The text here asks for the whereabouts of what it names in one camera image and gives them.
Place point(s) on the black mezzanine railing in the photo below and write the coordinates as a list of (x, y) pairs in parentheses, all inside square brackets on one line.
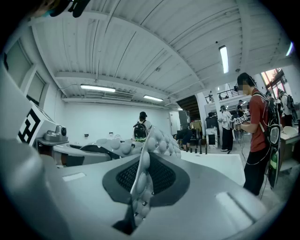
[(222, 95)]

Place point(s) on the white ceiling air vent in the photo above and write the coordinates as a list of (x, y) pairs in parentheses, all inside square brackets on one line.
[(118, 95)]

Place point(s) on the stack of dark crates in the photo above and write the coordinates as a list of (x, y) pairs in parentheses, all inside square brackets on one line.
[(184, 119)]

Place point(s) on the black bathtub spout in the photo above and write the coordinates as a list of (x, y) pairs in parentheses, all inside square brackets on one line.
[(201, 146)]

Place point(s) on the white bathtub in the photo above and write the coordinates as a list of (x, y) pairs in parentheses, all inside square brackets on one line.
[(222, 166)]

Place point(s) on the frosted glass window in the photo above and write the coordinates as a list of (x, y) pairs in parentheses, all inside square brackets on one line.
[(35, 87), (17, 63)]

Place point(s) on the black hand shower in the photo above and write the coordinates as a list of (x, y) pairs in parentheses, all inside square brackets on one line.
[(206, 147)]

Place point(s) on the dark staircase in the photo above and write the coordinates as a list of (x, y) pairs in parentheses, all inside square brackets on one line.
[(187, 104)]

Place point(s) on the black and green backpack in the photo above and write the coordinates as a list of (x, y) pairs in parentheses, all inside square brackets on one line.
[(140, 133)]

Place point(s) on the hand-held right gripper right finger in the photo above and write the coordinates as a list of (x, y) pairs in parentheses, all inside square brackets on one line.
[(199, 187)]

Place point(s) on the white door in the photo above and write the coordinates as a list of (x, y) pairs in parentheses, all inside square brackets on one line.
[(174, 123)]

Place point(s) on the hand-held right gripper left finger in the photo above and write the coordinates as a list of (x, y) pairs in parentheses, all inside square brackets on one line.
[(82, 199)]

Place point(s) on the large glass window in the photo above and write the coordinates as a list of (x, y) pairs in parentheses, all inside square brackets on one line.
[(273, 80)]

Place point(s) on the black cabinet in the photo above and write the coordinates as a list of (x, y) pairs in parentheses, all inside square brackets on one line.
[(212, 131)]

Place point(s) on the ceiling tube light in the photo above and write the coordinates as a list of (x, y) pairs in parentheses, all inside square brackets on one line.
[(97, 88), (223, 58), (289, 48), (152, 98)]

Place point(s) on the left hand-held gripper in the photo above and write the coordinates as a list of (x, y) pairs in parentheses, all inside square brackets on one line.
[(29, 126)]

